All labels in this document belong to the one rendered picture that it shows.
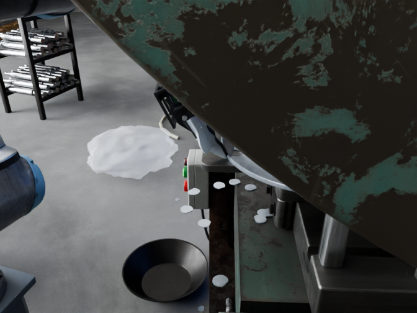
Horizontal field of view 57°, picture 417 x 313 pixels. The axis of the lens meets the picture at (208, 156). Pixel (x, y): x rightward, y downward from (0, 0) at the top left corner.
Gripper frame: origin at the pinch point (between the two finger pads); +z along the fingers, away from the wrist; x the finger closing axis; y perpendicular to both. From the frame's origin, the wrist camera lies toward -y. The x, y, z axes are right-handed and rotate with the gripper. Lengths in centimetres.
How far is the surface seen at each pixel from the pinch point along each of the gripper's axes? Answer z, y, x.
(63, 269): 48, -54, -85
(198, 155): 13.1, -28.1, -11.5
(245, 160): 2.4, 1.7, 2.2
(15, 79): -8, -210, -149
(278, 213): 14.3, 0.9, 3.2
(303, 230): 13.1, 7.8, 6.3
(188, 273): 68, -52, -43
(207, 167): 0.7, 2.7, -3.1
